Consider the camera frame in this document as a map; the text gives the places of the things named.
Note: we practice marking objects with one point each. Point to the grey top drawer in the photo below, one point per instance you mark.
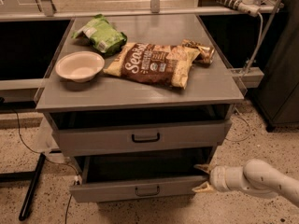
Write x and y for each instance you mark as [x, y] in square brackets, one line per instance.
[140, 129]

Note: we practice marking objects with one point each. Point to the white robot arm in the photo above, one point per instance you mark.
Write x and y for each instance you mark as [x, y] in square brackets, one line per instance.
[256, 178]

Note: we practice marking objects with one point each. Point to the dark grey cabinet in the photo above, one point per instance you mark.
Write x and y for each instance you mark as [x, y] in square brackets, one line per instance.
[277, 97]

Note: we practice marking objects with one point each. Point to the grey drawer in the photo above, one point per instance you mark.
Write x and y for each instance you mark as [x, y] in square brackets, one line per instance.
[140, 129]
[140, 175]

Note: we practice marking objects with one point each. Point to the white power strip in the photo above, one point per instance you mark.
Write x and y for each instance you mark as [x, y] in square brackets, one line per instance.
[244, 6]

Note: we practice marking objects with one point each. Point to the black floor stand leg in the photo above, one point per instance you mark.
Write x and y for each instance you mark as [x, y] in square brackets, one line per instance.
[32, 177]

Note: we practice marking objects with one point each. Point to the brown Sensible chip bag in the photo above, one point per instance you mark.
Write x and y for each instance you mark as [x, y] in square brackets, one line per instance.
[154, 64]

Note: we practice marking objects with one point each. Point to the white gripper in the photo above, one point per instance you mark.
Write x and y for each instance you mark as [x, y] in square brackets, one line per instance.
[217, 178]

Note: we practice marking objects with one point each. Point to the grey drawer cabinet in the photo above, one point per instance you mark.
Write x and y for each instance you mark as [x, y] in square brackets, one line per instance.
[213, 85]

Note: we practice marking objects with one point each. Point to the green snack bag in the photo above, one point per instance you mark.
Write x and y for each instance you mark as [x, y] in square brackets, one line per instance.
[102, 35]

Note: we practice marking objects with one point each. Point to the white bowl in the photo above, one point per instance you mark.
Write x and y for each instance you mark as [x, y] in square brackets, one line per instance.
[80, 66]

